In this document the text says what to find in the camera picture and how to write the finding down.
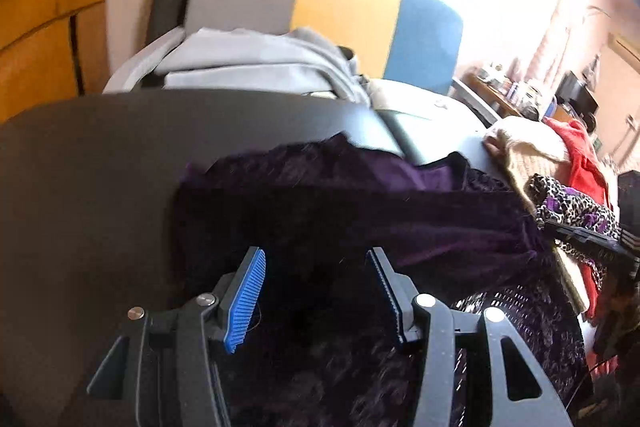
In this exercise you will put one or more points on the beige air conditioner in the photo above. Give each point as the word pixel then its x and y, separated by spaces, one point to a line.
pixel 625 52

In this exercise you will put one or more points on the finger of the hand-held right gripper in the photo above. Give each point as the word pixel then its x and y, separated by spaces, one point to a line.
pixel 585 237

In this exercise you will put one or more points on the purple velvet garment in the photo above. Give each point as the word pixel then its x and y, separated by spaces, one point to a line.
pixel 325 207

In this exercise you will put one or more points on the silver floor lamp pole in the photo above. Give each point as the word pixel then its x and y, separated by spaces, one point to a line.
pixel 590 37

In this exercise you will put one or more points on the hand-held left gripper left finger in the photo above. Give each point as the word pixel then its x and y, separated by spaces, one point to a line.
pixel 245 302

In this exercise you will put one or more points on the grey hoodie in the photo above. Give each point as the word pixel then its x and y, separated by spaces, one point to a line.
pixel 240 57

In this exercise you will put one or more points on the cluttered wooden side table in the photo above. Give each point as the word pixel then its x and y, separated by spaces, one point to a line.
pixel 515 89

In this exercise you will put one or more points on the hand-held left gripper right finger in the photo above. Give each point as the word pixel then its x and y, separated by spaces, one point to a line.
pixel 387 297

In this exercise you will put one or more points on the wooden desk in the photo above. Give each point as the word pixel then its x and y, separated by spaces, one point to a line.
pixel 485 92

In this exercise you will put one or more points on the wooden wardrobe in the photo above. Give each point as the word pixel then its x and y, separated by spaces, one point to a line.
pixel 40 32

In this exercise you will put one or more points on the pink patterned curtain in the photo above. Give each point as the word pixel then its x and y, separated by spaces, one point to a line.
pixel 550 47

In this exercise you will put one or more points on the cream knit sweater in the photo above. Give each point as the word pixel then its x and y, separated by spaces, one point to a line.
pixel 530 147

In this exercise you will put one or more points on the leopard print garment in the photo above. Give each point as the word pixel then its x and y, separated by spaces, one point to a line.
pixel 565 202

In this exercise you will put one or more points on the black monitor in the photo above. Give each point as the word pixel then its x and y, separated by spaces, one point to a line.
pixel 577 94

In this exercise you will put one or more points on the red knit sweater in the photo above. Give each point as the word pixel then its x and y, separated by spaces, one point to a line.
pixel 580 157

